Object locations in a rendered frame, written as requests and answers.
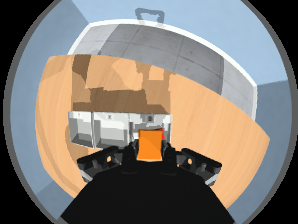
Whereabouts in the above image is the white three-compartment bin rack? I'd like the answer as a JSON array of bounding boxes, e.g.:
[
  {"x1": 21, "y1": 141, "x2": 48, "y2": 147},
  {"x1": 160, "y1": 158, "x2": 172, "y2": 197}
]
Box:
[{"x1": 68, "y1": 111, "x2": 172, "y2": 149}]

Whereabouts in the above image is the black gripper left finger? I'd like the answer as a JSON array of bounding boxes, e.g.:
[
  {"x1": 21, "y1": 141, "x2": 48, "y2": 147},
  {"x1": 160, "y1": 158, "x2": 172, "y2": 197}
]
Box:
[{"x1": 77, "y1": 139, "x2": 139, "y2": 183}]

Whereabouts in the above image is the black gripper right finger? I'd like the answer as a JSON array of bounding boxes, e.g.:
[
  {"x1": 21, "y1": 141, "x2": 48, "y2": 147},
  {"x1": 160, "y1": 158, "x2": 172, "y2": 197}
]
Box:
[{"x1": 159, "y1": 140, "x2": 222, "y2": 187}]

